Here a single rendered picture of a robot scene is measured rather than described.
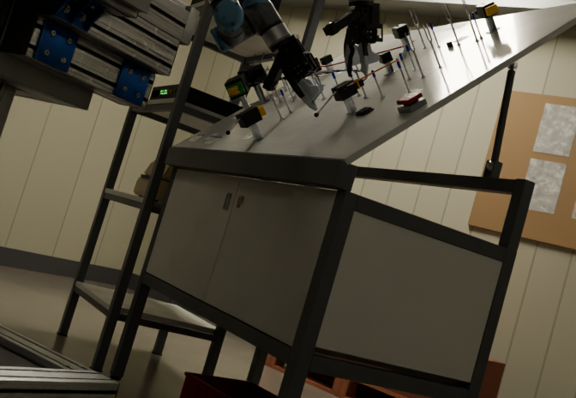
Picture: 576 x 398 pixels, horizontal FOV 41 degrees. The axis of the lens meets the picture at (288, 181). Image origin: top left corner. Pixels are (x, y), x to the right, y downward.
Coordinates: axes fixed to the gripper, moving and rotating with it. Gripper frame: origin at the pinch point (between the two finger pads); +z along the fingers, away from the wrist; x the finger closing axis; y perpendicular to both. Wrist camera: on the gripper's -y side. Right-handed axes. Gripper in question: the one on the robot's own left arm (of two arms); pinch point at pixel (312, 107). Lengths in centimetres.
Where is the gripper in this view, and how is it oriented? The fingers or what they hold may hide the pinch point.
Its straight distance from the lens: 219.8
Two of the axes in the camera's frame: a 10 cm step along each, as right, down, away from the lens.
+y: 7.8, -4.9, -3.9
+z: 5.2, 8.5, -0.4
